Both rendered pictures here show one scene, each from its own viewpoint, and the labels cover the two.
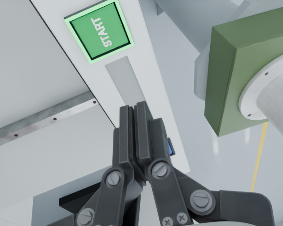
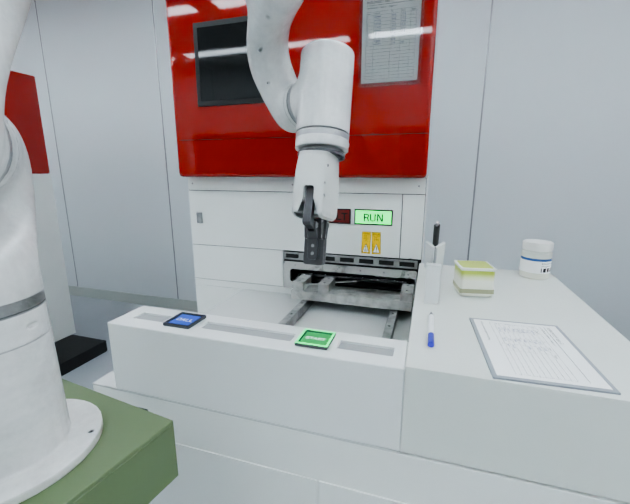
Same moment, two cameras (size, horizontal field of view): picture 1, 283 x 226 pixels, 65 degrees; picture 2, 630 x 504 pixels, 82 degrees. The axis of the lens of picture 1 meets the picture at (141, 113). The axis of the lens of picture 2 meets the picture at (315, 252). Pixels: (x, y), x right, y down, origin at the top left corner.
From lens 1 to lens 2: 53 cm
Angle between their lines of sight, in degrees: 66
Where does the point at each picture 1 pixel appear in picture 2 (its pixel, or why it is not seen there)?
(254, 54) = (137, 433)
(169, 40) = not seen: outside the picture
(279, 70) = (68, 445)
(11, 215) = (221, 292)
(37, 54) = not seen: hidden behind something
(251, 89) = (91, 413)
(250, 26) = (141, 484)
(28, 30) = not seen: hidden behind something
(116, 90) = (274, 330)
